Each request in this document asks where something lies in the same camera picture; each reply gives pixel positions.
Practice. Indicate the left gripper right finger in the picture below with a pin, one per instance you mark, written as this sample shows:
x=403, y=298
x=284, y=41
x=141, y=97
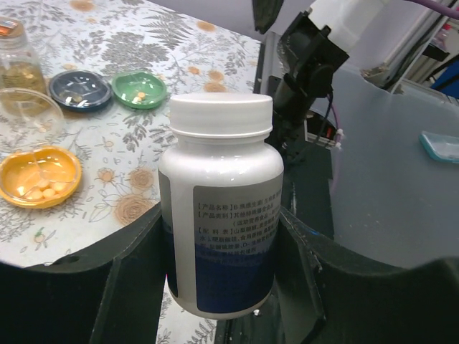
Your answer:
x=329, y=294

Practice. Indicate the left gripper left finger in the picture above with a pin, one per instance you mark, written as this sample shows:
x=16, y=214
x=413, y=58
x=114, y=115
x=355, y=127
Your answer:
x=109, y=292

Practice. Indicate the yellow round pill case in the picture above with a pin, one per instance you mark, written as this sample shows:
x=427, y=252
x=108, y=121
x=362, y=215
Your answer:
x=21, y=171

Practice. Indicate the white blue pill bottle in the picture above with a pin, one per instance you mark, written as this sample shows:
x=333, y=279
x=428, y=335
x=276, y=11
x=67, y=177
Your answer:
x=220, y=205

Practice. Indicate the clear pill case lid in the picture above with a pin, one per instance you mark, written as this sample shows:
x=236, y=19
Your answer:
x=29, y=120

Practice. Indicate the white bottle cap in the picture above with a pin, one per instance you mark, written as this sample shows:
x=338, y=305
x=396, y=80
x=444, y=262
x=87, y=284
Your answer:
x=221, y=115

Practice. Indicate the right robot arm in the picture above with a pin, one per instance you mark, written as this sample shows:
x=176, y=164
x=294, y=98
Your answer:
x=312, y=48

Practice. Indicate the round orange pill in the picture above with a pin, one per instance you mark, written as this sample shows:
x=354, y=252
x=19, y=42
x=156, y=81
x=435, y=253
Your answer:
x=59, y=187
x=43, y=184
x=49, y=193
x=35, y=195

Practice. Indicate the floral table mat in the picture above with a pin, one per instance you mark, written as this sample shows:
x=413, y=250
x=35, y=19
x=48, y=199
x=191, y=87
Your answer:
x=119, y=147

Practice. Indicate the teal box off table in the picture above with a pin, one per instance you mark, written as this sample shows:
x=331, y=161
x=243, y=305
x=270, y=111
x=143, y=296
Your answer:
x=442, y=148

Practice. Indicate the blue round pill case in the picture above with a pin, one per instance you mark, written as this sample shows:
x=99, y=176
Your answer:
x=80, y=91

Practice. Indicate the green round pill case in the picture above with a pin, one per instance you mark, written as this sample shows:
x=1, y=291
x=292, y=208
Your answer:
x=139, y=90

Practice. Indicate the small glass pill jar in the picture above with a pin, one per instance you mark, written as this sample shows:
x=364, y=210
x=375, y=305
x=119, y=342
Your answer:
x=20, y=68

